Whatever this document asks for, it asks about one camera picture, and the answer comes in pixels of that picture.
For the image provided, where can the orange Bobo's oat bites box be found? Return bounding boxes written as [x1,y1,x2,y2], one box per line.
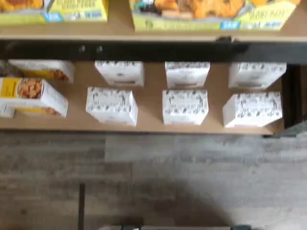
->
[129,0,299,32]

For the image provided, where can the wooden shelf board with cartons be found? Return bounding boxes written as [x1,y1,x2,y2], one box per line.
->
[0,59,286,135]

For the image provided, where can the yellow label granola box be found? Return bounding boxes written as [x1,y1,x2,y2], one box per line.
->
[8,59,74,84]
[0,77,69,118]

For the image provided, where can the white patterned carton box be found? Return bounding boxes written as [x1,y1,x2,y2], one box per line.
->
[162,89,208,126]
[222,91,284,128]
[85,86,139,127]
[228,61,287,89]
[94,60,145,87]
[165,61,211,89]

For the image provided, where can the green Bobo's apple pie box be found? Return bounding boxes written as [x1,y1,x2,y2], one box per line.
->
[0,0,109,26]

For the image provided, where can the thin black metal bar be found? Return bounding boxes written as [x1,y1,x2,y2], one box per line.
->
[79,183,86,230]

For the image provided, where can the wooden shelf board with snacks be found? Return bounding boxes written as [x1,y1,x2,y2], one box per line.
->
[0,0,307,45]

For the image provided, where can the black metal shelf frame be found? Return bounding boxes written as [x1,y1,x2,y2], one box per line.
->
[0,39,307,139]

